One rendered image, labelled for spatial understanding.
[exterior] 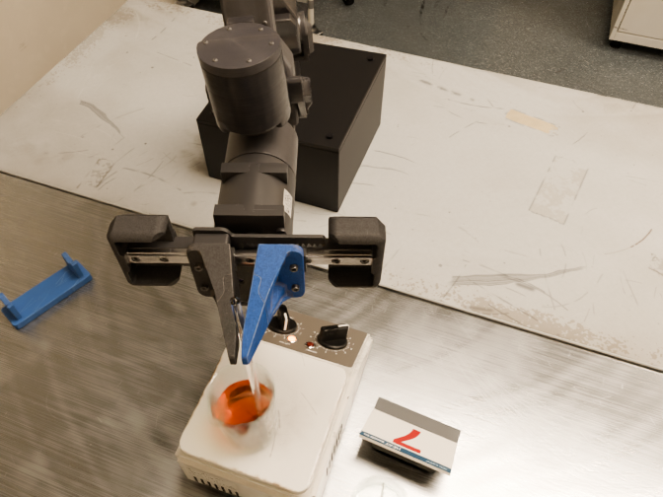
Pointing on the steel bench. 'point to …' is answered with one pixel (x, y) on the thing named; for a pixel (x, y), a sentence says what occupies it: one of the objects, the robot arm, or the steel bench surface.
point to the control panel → (307, 326)
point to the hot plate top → (290, 383)
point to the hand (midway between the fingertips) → (244, 314)
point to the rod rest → (45, 293)
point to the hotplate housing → (237, 484)
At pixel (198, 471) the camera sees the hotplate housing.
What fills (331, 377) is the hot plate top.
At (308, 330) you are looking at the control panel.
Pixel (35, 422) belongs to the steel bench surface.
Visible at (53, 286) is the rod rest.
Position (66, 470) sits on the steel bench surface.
